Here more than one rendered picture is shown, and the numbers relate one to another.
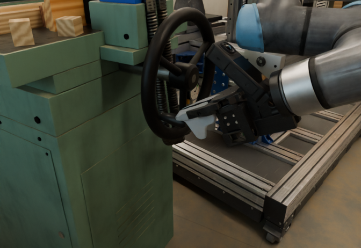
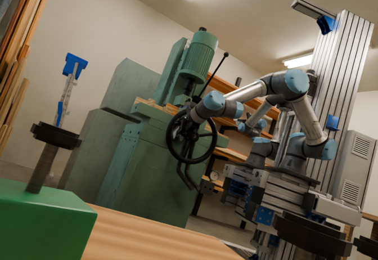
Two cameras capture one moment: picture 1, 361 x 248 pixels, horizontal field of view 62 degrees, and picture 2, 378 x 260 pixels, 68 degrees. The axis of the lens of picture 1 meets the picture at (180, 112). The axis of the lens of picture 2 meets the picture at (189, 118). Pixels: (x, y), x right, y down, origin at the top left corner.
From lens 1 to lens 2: 1.08 m
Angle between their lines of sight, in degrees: 52
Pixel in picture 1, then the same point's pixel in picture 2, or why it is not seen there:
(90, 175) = (140, 166)
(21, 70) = (143, 108)
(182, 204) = not seen: outside the picture
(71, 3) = (174, 108)
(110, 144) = (157, 163)
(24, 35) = (151, 103)
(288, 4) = not seen: hidden behind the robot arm
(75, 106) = (152, 133)
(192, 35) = (248, 174)
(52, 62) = (153, 113)
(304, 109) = (193, 115)
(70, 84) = (154, 124)
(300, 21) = not seen: hidden behind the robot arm
